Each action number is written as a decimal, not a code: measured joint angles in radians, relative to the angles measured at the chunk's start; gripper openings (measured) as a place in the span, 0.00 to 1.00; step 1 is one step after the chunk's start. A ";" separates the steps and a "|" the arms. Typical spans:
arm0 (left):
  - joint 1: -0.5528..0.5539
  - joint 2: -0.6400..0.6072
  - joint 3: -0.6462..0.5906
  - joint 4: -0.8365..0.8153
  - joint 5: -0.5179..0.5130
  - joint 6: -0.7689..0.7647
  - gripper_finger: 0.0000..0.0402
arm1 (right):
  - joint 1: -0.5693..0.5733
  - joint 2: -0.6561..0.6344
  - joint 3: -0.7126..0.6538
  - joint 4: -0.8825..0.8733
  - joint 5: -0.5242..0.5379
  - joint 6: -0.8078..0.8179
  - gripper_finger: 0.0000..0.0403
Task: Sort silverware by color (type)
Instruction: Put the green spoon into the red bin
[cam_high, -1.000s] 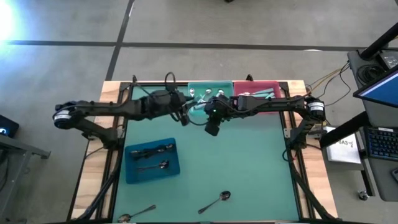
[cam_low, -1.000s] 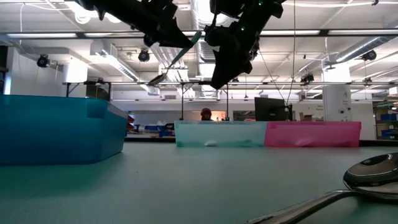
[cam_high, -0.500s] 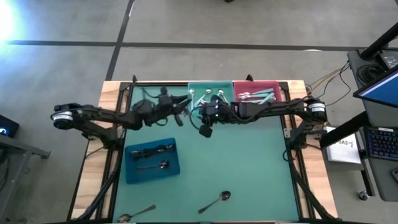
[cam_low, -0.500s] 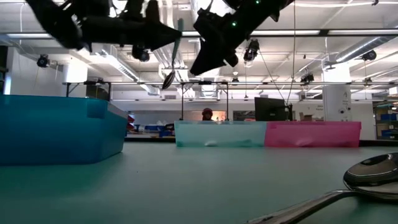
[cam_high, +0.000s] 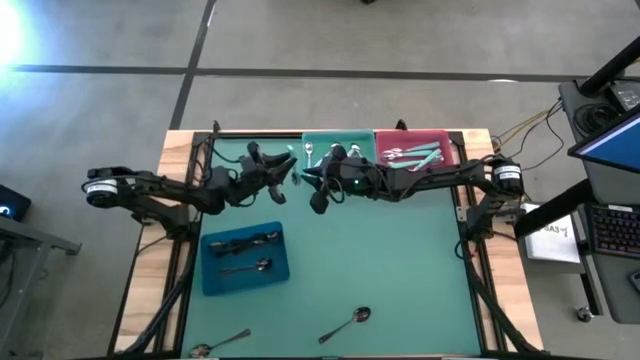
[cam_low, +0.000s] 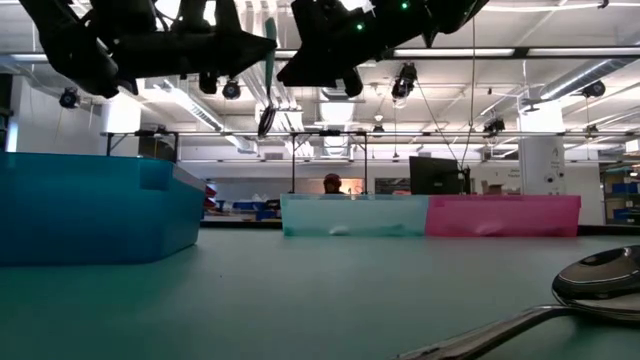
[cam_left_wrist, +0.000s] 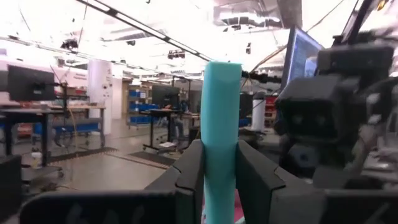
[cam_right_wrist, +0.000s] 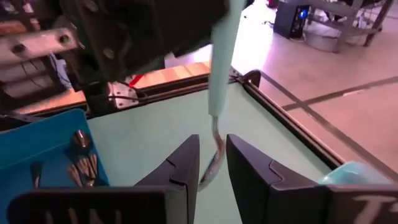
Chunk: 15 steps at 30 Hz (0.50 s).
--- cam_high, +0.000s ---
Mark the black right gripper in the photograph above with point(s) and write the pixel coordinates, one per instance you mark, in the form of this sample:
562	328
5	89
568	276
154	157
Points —
355	177

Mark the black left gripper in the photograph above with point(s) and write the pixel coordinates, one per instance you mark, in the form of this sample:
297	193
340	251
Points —
252	177

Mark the all steel spoon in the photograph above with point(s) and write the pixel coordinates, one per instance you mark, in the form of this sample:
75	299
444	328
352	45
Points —
273	235
258	242
200	350
361	314
217	245
264	263

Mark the blue plastic bin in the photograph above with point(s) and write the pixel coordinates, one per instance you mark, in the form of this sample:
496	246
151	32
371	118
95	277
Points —
240	285

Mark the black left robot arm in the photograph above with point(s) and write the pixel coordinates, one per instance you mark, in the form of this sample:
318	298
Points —
150	192

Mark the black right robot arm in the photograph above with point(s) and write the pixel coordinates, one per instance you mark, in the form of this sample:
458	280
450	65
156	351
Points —
440	175

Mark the translucent teal plastic bin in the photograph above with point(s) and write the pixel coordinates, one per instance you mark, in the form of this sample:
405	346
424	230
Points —
320	140

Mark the translucent pink plastic bin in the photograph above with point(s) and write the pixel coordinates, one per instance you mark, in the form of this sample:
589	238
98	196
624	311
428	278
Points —
385	137

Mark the green table mat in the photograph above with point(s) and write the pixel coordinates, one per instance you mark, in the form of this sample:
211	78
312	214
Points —
350	260

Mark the black cart bar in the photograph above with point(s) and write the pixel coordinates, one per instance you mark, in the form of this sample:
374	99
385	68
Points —
550	212

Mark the white paper sheet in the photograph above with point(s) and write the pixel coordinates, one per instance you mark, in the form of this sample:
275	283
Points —
550	240

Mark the black device with blue light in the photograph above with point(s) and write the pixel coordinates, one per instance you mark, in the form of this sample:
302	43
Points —
15	202

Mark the grey side table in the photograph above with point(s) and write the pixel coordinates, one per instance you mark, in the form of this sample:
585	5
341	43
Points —
20	260

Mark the cart caster wheel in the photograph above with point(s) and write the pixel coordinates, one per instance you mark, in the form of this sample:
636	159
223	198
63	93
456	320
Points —
582	315

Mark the blue screen monitor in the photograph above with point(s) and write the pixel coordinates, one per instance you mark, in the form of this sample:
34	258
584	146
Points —
615	145

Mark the black keyboard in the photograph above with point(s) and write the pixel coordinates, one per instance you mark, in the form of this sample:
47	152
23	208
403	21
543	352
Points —
615	230

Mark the black pole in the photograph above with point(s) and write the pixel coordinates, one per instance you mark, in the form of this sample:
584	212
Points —
610	67

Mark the black power adapter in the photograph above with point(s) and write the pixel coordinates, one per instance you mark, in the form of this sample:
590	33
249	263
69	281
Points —
625	95

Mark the grey equipment cart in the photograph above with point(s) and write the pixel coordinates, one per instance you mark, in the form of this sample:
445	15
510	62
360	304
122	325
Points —
615	295

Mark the black frame knob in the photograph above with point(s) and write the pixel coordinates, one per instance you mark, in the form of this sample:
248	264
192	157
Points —
216	126
400	125

